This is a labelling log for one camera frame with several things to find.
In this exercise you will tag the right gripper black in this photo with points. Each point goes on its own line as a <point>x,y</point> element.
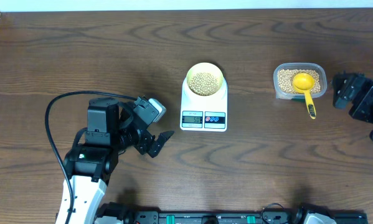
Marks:
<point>342,97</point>

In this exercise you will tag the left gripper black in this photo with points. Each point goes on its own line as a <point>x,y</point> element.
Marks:
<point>143,145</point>

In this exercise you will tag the yellow measuring scoop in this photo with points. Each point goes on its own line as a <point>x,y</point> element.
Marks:
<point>303,83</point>

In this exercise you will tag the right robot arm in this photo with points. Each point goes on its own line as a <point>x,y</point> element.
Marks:
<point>362,110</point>

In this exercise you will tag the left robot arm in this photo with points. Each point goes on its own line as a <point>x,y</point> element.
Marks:
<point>112,127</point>

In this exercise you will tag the white digital kitchen scale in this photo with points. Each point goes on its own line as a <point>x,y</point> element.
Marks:
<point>204,113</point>

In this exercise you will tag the soybeans in bowl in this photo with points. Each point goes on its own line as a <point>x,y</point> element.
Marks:
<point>204,84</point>

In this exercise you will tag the yellow plastic bowl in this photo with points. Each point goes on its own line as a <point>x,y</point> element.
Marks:
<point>208,68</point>

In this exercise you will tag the clear plastic bean container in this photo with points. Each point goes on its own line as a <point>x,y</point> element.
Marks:
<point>301,66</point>

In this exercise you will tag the soybeans in container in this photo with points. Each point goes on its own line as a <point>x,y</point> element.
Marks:
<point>285,78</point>

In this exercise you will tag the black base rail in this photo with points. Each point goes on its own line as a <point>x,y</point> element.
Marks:
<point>271,214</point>

